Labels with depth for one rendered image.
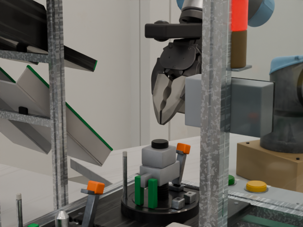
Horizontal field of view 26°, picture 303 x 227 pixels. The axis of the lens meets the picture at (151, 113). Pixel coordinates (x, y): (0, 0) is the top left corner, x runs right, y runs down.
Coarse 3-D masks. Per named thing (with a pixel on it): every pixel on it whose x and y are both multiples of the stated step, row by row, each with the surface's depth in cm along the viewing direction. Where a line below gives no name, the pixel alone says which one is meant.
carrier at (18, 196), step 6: (18, 192) 94; (18, 198) 94; (18, 204) 94; (18, 210) 95; (60, 210) 94; (18, 216) 95; (60, 216) 94; (66, 216) 94; (18, 222) 95; (54, 222) 110; (60, 222) 94; (66, 222) 94; (72, 222) 110
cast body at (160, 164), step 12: (156, 144) 112; (168, 144) 113; (144, 156) 113; (156, 156) 111; (168, 156) 112; (144, 168) 113; (156, 168) 111; (168, 168) 113; (144, 180) 111; (168, 180) 113
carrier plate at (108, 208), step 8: (120, 192) 125; (104, 200) 120; (112, 200) 120; (120, 200) 120; (80, 208) 117; (104, 208) 117; (112, 208) 117; (120, 208) 117; (72, 216) 113; (80, 216) 113; (96, 216) 113; (104, 216) 113; (112, 216) 113; (120, 216) 113; (80, 224) 112; (96, 224) 110; (104, 224) 110; (112, 224) 110; (120, 224) 110; (128, 224) 110; (136, 224) 110; (144, 224) 110; (152, 224) 110; (160, 224) 110; (168, 224) 110; (184, 224) 110; (192, 224) 110
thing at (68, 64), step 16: (0, 0) 111; (16, 0) 113; (32, 0) 115; (0, 16) 111; (16, 16) 113; (32, 16) 116; (0, 32) 113; (16, 32) 114; (32, 32) 116; (16, 48) 128; (32, 48) 121; (64, 48) 122; (64, 64) 130; (80, 64) 125
